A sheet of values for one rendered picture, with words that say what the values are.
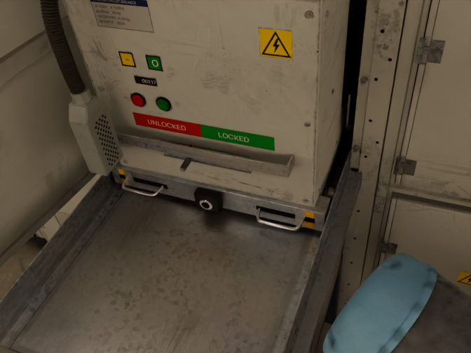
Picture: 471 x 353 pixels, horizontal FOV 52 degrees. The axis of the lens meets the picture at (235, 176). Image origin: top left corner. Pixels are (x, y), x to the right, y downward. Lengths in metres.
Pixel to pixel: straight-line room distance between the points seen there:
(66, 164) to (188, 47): 0.54
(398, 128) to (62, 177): 0.83
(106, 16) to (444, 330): 0.78
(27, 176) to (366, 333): 0.98
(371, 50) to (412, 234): 0.53
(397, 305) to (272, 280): 0.67
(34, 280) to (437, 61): 0.93
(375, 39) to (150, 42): 0.44
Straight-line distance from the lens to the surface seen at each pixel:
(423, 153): 1.15
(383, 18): 1.01
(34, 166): 1.23
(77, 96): 0.99
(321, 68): 0.83
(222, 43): 0.86
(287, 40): 0.81
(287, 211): 1.06
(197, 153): 0.99
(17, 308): 1.12
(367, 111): 1.12
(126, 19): 0.94
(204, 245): 1.10
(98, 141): 1.03
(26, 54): 1.13
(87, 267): 1.14
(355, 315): 0.39
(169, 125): 1.04
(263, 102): 0.90
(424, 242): 1.37
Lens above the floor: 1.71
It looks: 44 degrees down
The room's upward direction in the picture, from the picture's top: 7 degrees counter-clockwise
